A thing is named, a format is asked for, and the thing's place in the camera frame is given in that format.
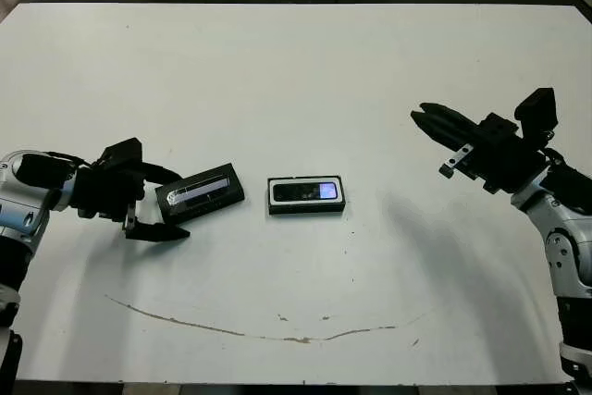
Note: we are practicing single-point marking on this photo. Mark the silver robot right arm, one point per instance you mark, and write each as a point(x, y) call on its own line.
point(569, 251)

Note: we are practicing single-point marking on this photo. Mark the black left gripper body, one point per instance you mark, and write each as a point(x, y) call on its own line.
point(108, 189)

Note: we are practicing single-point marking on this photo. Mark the black box base white insert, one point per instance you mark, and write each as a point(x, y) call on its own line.
point(305, 210)

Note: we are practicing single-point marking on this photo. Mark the slim black camera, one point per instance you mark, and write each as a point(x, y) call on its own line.
point(296, 191)

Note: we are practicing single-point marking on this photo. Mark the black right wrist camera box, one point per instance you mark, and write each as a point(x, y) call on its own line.
point(536, 108)

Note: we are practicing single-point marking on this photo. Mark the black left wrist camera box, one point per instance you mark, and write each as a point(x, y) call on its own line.
point(120, 152)

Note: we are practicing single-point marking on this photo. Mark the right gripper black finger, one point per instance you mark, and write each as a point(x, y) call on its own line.
point(437, 133)
point(451, 122)

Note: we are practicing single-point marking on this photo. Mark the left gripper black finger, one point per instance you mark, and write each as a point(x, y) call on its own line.
point(162, 174)
point(157, 232)

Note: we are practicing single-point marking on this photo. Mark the black box lid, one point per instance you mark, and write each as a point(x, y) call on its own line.
point(203, 207)

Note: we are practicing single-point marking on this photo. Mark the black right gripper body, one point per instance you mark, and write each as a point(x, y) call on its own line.
point(504, 159)

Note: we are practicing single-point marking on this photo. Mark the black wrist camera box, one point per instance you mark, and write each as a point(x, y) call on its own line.
point(536, 108)
point(120, 152)

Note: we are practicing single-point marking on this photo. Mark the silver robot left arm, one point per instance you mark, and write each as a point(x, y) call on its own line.
point(23, 219)

